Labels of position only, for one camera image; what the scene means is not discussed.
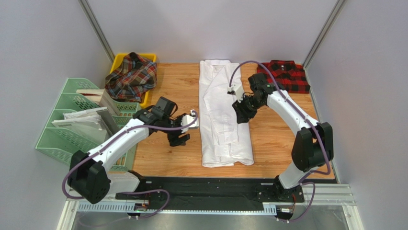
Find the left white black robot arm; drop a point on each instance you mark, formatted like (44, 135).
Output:
(88, 176)

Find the red black plaid folded shirt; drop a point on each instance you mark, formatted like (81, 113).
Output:
(289, 74)

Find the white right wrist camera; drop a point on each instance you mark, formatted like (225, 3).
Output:
(237, 91)

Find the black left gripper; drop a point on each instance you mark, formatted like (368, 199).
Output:
(175, 140)

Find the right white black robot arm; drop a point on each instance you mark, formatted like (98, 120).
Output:
(313, 145)

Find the papers in file rack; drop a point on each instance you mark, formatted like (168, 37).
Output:
(94, 121)

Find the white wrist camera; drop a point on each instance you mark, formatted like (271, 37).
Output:
(189, 121)
(237, 91)

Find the white long sleeve shirt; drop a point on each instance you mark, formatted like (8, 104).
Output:
(224, 141)

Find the yellow plastic bin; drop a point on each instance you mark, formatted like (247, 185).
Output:
(145, 79)

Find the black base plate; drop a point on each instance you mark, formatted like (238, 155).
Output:
(218, 194)

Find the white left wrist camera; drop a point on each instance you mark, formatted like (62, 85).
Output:
(189, 121)

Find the right aluminium corner post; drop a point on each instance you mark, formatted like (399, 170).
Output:
(335, 12)

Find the green mesh file rack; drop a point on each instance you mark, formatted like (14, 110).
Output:
(61, 143)

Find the left aluminium corner post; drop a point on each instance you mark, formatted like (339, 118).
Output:
(89, 13)

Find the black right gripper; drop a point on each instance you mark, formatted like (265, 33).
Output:
(242, 108)

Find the aluminium corner post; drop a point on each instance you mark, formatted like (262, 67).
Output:
(335, 12)
(89, 13)

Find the multicolour plaid shirt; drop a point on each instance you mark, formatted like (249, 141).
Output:
(130, 78)

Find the aluminium rail frame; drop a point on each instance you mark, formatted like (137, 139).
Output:
(328, 206)

